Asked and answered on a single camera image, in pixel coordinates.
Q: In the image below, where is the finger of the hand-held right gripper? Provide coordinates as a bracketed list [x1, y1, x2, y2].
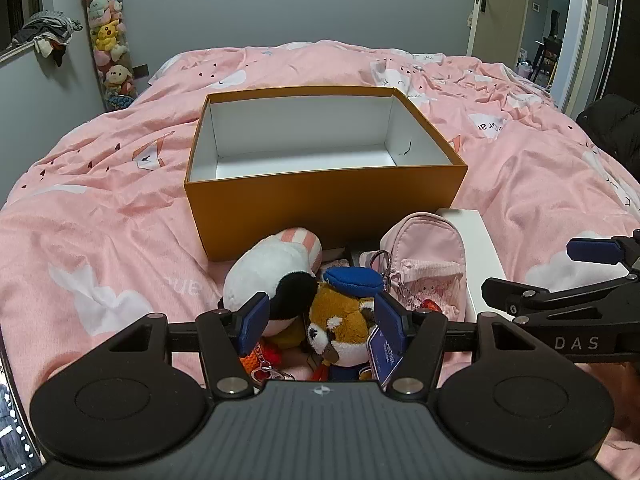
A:
[481, 271, 640, 318]
[566, 229, 640, 281]

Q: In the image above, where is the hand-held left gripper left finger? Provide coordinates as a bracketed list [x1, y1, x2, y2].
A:
[102, 292, 273, 401]

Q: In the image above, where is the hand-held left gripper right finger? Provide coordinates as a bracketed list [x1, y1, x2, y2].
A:
[372, 292, 538, 401]

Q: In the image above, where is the crocheted orange fruit charm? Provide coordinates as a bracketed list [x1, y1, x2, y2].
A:
[239, 337, 296, 383]

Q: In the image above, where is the yellow round case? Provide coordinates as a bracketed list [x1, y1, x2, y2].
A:
[272, 320, 308, 350]

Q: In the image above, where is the red panda plush blue hat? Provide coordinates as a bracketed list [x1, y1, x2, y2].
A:
[305, 266, 401, 393]

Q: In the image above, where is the white plush with striped hat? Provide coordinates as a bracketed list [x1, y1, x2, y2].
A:
[218, 227, 323, 338]

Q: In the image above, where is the white box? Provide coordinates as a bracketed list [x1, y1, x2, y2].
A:
[434, 207, 506, 318]

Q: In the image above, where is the pink mini backpack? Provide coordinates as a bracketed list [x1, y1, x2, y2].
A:
[372, 211, 468, 323]

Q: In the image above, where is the orange cardboard box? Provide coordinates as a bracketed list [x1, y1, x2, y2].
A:
[183, 86, 469, 262]

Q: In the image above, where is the black jacket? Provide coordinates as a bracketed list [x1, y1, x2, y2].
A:
[575, 94, 640, 181]

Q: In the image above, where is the pink printed duvet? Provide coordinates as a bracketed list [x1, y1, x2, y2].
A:
[0, 40, 640, 480]

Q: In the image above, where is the dark chair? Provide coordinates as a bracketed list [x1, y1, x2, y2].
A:
[530, 35, 563, 86]

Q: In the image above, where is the room door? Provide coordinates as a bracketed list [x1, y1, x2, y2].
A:
[467, 0, 533, 68]

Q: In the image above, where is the clear tube of plush toys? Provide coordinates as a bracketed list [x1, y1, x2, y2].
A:
[77, 0, 139, 112]

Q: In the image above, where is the pile of grey clothes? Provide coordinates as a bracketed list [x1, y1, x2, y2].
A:
[11, 10, 83, 68]

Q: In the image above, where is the window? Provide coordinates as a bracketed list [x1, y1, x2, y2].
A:
[0, 0, 43, 53]

